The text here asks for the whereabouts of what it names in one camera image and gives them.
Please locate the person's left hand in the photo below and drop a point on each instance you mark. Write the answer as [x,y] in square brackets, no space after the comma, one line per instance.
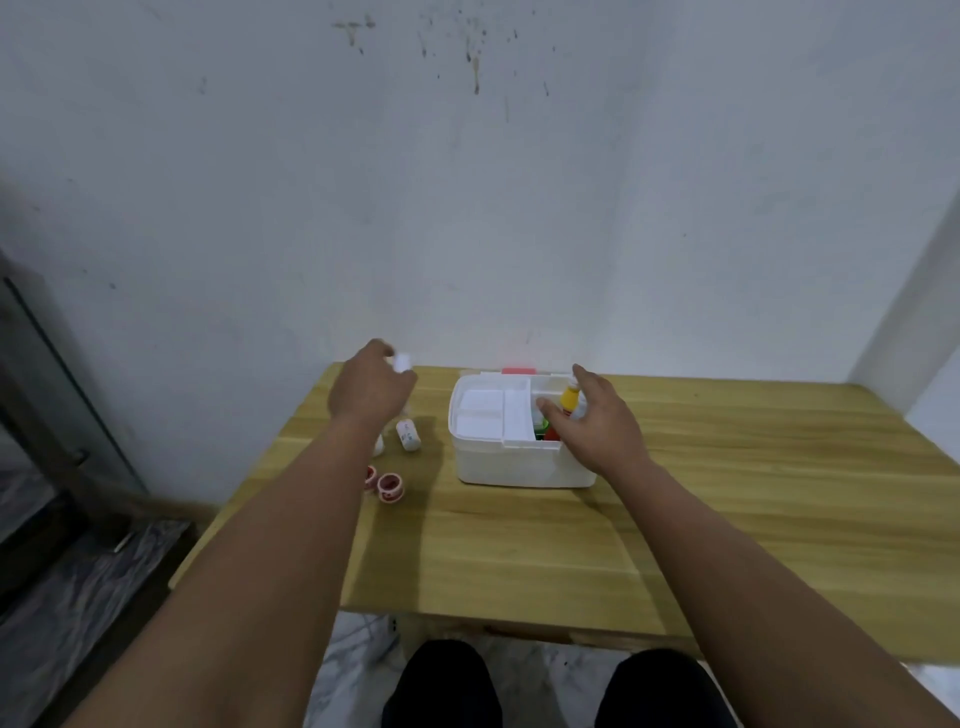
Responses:
[364,390]

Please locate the person's right hand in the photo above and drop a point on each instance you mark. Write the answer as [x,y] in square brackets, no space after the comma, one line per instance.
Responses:
[604,435]

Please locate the person's right thumb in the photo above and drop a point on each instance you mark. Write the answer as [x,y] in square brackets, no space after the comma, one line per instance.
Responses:
[552,416]

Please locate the person's left fingers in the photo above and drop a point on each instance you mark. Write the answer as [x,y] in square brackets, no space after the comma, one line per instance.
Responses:
[381,348]

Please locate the small white gauze roll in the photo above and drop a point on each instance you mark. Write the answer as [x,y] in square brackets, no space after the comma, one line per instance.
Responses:
[403,361]

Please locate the yellow bottle with white cap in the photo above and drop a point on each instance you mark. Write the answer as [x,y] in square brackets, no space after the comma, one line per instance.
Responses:
[571,397]

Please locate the person's right forearm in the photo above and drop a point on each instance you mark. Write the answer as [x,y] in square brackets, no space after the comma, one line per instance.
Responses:
[750,600]

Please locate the person's left forearm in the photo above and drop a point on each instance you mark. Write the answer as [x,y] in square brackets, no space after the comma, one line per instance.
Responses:
[255,570]

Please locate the white plastic storage box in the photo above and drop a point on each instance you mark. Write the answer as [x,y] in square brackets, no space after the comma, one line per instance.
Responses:
[517,465]

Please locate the white inner tray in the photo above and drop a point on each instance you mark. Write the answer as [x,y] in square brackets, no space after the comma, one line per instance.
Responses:
[487,409]

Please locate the white bottle with red label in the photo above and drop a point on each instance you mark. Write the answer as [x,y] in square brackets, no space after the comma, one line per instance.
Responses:
[408,436]

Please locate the small white bottle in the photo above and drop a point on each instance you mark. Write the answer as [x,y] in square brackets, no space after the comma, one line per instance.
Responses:
[378,445]

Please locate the red and white tape roll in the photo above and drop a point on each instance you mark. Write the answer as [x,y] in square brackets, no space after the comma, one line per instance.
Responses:
[391,487]
[370,478]

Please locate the person's left leg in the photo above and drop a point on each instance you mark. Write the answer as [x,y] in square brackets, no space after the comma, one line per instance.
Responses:
[441,686]

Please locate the person's leg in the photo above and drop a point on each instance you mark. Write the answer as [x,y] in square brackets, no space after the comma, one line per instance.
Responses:
[660,694]
[441,686]

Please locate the person's right leg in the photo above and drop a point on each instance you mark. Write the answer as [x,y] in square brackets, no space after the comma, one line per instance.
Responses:
[660,694]

